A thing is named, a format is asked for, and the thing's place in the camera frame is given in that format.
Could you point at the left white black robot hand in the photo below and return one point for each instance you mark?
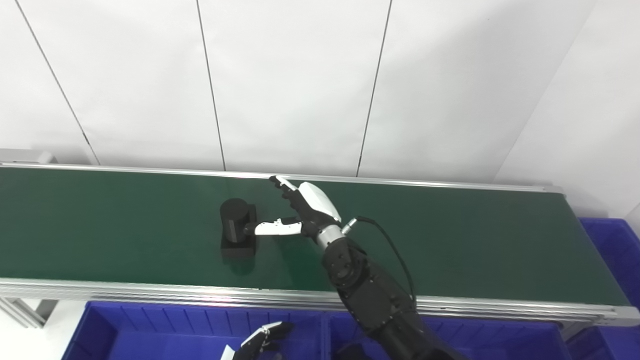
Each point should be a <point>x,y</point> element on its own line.
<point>260,340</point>

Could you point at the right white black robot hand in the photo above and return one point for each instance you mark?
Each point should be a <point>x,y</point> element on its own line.
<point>317,212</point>

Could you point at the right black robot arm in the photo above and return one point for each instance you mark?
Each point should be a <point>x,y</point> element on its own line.
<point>375,300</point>

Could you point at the black cylinder block part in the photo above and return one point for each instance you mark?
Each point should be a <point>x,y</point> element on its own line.
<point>235,225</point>

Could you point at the green conveyor belt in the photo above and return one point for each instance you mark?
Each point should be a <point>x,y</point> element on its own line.
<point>125,230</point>

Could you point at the grey conveyor end housing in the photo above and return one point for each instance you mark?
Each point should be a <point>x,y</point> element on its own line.
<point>25,156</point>

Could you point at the blue plastic bin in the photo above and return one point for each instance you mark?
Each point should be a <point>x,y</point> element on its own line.
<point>500,342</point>
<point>165,335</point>
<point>617,260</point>

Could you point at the aluminium conveyor support leg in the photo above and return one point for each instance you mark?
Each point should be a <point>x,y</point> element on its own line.
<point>30,312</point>

